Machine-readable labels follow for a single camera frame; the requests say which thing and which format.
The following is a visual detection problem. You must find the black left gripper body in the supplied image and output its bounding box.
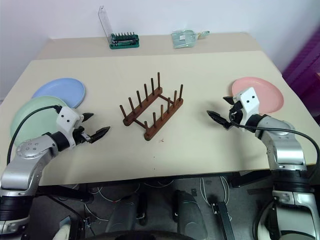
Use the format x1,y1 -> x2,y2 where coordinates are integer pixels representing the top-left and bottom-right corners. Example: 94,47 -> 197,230
71,121 -> 91,145

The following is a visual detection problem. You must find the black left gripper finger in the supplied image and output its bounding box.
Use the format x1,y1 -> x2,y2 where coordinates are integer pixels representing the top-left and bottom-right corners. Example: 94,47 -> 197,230
87,126 -> 111,145
82,112 -> 95,124

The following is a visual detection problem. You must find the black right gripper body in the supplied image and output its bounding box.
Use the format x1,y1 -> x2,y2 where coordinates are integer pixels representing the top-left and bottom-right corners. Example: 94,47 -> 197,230
226,101 -> 244,129

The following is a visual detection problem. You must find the wooden dish rack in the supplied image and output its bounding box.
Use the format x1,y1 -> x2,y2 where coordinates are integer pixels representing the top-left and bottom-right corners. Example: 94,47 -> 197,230
119,71 -> 185,142

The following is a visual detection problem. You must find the blue plate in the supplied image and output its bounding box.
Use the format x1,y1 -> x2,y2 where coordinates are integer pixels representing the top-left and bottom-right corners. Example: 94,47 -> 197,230
31,77 -> 87,109

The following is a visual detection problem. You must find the pink plate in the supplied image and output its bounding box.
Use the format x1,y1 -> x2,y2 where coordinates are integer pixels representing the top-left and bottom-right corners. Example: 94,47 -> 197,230
231,77 -> 285,115

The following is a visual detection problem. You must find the green plate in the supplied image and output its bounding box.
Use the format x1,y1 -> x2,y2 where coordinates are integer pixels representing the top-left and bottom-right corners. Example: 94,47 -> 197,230
9,95 -> 68,147

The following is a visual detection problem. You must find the clear plastic bag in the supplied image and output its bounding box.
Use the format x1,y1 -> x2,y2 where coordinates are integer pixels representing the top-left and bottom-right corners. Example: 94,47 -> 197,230
171,29 -> 211,49

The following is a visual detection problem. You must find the purple cabinet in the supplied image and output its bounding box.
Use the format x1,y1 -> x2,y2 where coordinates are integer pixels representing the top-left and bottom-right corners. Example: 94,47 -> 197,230
281,24 -> 320,118

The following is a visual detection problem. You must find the dark rounded robot leg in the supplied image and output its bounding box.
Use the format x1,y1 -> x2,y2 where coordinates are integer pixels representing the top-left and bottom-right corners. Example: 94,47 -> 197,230
173,189 -> 209,240
104,197 -> 137,235

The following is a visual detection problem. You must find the green screwdriver bit case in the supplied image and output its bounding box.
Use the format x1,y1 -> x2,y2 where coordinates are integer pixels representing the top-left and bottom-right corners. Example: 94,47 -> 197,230
97,5 -> 141,50

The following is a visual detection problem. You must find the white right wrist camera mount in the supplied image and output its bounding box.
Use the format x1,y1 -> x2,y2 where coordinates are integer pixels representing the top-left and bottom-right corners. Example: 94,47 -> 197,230
233,87 -> 260,125

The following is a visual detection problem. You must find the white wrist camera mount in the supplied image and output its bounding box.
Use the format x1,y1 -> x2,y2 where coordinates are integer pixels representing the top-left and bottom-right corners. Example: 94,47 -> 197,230
233,87 -> 260,125
55,106 -> 85,150

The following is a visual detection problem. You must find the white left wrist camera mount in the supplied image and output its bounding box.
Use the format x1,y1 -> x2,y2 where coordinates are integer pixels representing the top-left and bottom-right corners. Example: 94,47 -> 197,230
55,106 -> 85,150

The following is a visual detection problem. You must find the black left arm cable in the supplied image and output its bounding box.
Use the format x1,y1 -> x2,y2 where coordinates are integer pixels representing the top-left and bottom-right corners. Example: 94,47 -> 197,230
6,105 -> 62,165

